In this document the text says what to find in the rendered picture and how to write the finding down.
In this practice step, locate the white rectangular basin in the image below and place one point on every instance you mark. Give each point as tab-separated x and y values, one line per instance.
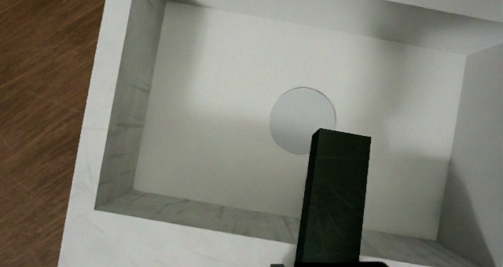
200	113

